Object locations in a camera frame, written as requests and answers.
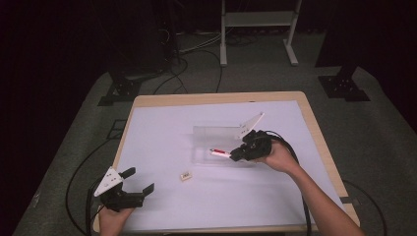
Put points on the clear plastic pencil case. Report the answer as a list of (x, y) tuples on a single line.
[(216, 141)]

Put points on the small beige eraser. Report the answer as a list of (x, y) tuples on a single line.
[(186, 176)]

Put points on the person's left hand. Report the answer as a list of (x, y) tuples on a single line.
[(113, 223)]

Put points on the person's right hand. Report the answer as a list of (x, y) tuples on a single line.
[(280, 159)]

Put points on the black tape strip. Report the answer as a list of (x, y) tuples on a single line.
[(349, 200)]

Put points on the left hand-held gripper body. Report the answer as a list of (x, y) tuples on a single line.
[(121, 198)]

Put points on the white table mat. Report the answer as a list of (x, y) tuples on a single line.
[(183, 203)]

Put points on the red pen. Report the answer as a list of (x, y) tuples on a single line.
[(220, 151)]

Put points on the black stand base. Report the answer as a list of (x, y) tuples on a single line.
[(344, 87), (121, 90)]

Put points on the black floor frame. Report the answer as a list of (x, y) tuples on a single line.
[(117, 129)]

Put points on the white metal stand frame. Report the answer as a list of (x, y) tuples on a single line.
[(259, 19)]

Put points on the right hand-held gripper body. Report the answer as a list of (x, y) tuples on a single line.
[(254, 144)]

